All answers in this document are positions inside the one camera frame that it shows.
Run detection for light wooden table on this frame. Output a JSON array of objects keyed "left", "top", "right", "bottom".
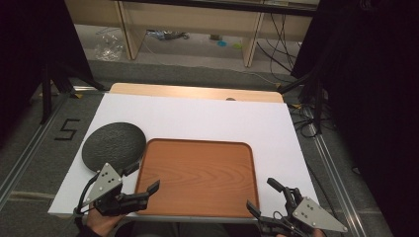
[{"left": 109, "top": 82, "right": 285, "bottom": 104}]

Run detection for bundle of small items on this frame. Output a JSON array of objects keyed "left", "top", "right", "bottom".
[{"left": 145, "top": 29, "right": 191, "bottom": 41}]

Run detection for black hanging cables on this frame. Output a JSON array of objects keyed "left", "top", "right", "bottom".
[{"left": 256, "top": 12, "right": 302, "bottom": 76}]

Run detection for black curtain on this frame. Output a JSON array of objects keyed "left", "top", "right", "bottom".
[
  {"left": 291, "top": 0, "right": 419, "bottom": 237},
  {"left": 0, "top": 0, "right": 96, "bottom": 147}
]

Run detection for aluminium floor rail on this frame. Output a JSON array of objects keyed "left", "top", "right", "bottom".
[
  {"left": 0, "top": 93, "right": 73, "bottom": 210},
  {"left": 301, "top": 104, "right": 373, "bottom": 237}
]

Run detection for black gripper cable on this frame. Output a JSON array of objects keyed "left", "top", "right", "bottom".
[
  {"left": 272, "top": 210, "right": 291, "bottom": 230},
  {"left": 73, "top": 171, "right": 101, "bottom": 216}
]

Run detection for brown wooden tray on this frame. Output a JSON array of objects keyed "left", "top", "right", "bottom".
[{"left": 134, "top": 137, "right": 261, "bottom": 219}]

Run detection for black floor cables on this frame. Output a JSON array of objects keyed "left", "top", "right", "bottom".
[{"left": 289, "top": 103, "right": 323, "bottom": 139}]

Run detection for black round textured plate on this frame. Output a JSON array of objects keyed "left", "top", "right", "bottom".
[{"left": 81, "top": 121, "right": 148, "bottom": 174}]

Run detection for clear plastic bag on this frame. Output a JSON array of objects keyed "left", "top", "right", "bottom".
[{"left": 93, "top": 30, "right": 126, "bottom": 62}]

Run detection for white board sheet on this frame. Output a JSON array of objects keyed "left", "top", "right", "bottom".
[{"left": 47, "top": 93, "right": 319, "bottom": 219}]

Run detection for person's right hand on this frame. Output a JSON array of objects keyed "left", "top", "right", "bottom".
[{"left": 276, "top": 228, "right": 327, "bottom": 237}]

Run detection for light wooden shelf unit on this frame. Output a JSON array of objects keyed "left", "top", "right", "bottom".
[{"left": 63, "top": 0, "right": 321, "bottom": 69}]

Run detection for black metal stand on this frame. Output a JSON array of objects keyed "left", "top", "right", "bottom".
[
  {"left": 39, "top": 61, "right": 107, "bottom": 125},
  {"left": 277, "top": 73, "right": 326, "bottom": 135}
]

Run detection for person's left hand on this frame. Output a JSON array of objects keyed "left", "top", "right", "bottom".
[{"left": 85, "top": 204, "right": 126, "bottom": 237}]

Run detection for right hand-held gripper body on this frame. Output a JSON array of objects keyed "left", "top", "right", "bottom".
[{"left": 258, "top": 187, "right": 349, "bottom": 237}]

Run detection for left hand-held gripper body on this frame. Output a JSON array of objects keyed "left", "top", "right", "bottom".
[{"left": 83, "top": 162, "right": 150, "bottom": 217}]

